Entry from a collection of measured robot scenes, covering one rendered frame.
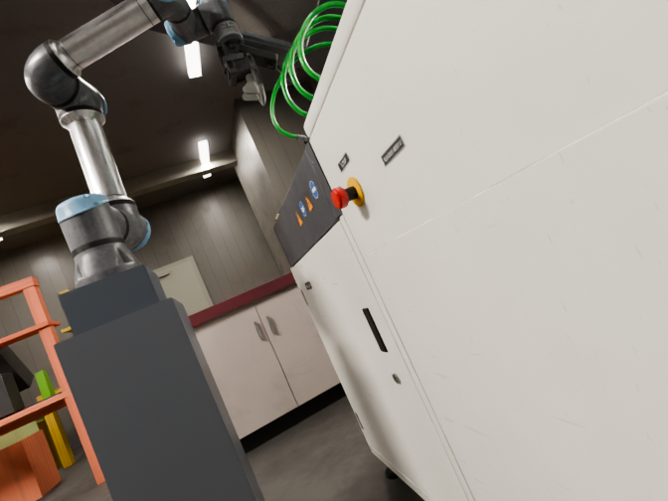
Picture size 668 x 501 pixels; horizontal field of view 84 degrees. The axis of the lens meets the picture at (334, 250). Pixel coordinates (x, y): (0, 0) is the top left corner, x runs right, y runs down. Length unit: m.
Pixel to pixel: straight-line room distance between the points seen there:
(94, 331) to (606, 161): 0.90
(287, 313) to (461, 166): 1.99
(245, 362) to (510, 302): 1.98
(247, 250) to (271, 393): 5.21
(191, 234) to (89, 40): 6.30
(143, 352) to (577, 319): 0.80
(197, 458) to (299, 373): 1.45
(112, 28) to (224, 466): 1.09
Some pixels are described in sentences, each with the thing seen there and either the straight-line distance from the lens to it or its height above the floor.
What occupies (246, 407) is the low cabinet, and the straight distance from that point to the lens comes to 2.32.
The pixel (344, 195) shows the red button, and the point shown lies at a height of 0.80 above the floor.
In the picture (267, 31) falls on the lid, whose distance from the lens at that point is 1.66.
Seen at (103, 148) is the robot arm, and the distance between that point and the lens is 1.29.
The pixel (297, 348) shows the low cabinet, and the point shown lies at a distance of 2.32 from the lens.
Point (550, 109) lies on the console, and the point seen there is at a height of 0.73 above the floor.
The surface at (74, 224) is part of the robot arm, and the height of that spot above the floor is 1.05.
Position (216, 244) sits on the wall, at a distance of 7.33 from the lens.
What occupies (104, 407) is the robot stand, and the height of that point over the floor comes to 0.64.
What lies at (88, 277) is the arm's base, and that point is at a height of 0.92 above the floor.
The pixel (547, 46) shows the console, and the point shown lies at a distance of 0.33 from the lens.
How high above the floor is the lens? 0.68
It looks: 4 degrees up
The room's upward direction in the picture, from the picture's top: 25 degrees counter-clockwise
